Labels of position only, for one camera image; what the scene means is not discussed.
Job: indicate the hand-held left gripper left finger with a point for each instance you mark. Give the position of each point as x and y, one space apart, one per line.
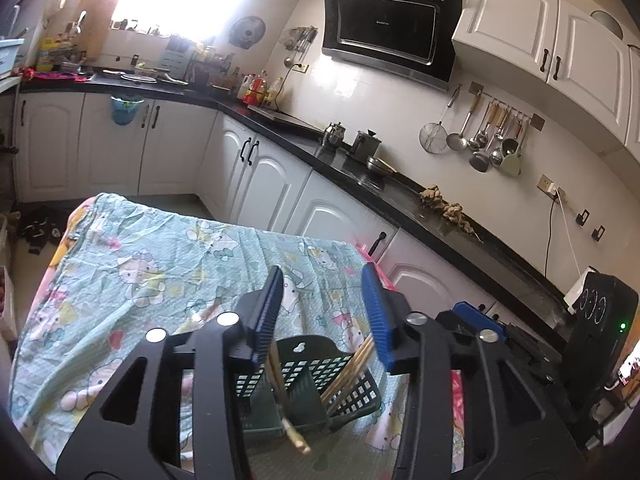
262 320

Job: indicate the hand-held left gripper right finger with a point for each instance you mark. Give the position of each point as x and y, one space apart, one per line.
381 320

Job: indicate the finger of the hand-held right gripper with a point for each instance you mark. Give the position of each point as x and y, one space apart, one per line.
472 311

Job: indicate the pile of wooden chopsticks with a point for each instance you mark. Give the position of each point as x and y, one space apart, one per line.
345 377

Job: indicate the green perforated utensil basket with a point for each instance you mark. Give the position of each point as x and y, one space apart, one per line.
350 390

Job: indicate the cartoon printed tablecloth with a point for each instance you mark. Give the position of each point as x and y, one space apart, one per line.
175 280

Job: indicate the dried ginger roots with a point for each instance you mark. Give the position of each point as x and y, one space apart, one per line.
447 207

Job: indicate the black countertop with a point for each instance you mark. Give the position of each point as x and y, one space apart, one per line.
425 210

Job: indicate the white lower cabinets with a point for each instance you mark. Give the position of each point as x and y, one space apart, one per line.
270 180

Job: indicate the white cabinets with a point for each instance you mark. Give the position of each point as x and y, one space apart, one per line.
520 25
270 180

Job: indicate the dark slotted spoon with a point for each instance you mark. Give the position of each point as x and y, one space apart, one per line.
480 160

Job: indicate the green spatula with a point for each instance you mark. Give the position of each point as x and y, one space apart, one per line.
511 162

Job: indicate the steel bowl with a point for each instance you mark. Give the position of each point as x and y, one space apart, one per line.
381 165

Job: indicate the steel ladle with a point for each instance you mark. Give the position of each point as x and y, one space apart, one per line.
456 141

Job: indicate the steel canister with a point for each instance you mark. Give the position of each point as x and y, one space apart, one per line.
365 146

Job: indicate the steel teapot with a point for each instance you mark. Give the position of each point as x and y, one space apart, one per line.
334 134

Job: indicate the black induction cooktop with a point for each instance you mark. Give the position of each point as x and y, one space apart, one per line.
285 119

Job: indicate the group of condiment bottles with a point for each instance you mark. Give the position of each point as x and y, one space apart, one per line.
260 90

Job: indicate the dark shoes pile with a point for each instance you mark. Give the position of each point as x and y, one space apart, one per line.
40 230

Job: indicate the blue hanging bag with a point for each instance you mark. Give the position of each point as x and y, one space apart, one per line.
126 111

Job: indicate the countertop spice rack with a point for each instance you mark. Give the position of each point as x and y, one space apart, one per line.
215 67

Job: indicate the white upper cabinets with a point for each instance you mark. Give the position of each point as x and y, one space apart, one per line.
520 25

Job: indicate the black range hood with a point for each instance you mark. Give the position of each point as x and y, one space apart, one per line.
385 25

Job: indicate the red cloth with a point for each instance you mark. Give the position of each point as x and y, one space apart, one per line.
52 76

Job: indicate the wooden cutting board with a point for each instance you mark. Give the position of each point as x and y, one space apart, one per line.
97 25

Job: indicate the blue plastic box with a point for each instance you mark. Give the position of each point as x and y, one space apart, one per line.
10 57

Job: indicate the black wall hook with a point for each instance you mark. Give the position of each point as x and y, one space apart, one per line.
582 216
599 232

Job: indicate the wall socket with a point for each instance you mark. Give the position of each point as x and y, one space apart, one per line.
550 185

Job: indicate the wall utensil rail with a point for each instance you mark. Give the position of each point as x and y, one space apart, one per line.
502 105

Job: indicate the wall rack with tools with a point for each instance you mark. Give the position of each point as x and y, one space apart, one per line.
299 42

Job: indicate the small wall fan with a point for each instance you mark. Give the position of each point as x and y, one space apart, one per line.
247 32

